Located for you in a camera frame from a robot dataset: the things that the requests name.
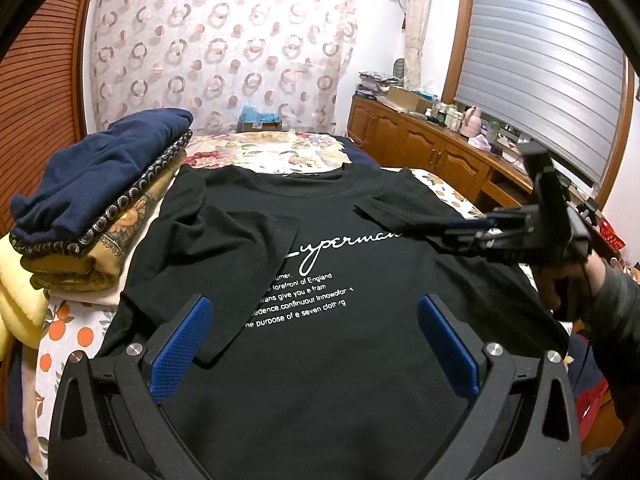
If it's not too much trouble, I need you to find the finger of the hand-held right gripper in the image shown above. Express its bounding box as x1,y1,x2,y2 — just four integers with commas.
441,231,523,263
447,206,531,235

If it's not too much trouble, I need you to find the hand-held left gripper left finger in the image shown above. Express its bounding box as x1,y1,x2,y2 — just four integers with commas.
49,296,213,480

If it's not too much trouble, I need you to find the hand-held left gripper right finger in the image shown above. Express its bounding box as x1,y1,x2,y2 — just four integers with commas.
417,294,583,480

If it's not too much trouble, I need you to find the black printed T-shirt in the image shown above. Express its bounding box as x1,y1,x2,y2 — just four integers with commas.
97,164,571,480

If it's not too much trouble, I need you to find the person's right forearm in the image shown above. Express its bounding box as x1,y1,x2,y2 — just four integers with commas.
582,260,640,428

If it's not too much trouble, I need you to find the person's right hand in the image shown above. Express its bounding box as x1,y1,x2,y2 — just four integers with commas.
532,255,610,322

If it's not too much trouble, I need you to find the red basket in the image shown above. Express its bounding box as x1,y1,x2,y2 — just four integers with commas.
597,217,626,252

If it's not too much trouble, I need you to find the wooden cabinet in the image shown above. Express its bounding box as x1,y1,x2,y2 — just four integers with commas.
347,95,601,211

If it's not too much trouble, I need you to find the pink kettle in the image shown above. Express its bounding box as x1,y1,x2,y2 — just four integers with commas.
460,105,483,138

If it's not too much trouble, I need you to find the group of small bottles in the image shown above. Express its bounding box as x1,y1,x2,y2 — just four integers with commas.
425,100,463,131

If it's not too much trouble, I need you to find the orange fruit print sheet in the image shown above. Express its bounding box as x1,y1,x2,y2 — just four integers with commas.
27,167,483,471

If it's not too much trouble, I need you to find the yellow patterned folded blanket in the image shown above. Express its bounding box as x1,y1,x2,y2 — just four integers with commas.
10,130,193,293

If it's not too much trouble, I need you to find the navy bed cover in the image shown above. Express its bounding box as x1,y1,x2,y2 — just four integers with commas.
335,134,381,167

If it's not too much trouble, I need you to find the cardboard box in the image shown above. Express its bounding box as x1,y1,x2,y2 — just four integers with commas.
387,86,426,113

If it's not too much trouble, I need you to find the red cloth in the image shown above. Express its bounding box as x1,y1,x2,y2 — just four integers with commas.
575,380,608,421

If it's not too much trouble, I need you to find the grey window blind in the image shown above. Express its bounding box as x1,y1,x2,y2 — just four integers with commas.
452,0,628,186

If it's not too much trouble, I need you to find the pale yellow pillow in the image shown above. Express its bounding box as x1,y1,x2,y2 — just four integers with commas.
0,232,48,351

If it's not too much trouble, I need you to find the pile of printed papers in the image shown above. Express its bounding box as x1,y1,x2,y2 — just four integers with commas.
356,71,403,98

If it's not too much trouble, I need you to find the navy folded cloth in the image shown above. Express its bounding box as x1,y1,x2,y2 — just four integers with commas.
11,110,195,246

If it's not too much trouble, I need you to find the beige lace curtain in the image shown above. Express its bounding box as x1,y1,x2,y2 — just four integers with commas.
404,0,433,92

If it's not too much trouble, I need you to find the floral blanket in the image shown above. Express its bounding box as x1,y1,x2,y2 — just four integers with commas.
180,131,361,171

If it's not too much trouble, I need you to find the blue box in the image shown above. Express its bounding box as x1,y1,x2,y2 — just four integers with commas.
239,105,283,133

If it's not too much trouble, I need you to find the circle pattern curtain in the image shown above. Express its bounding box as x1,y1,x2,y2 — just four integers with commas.
89,0,360,136

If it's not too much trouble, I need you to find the wooden louvered wardrobe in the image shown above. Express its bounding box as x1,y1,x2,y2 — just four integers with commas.
0,0,101,241

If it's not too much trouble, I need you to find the wooden window frame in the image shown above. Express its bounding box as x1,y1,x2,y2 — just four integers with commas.
442,0,640,201

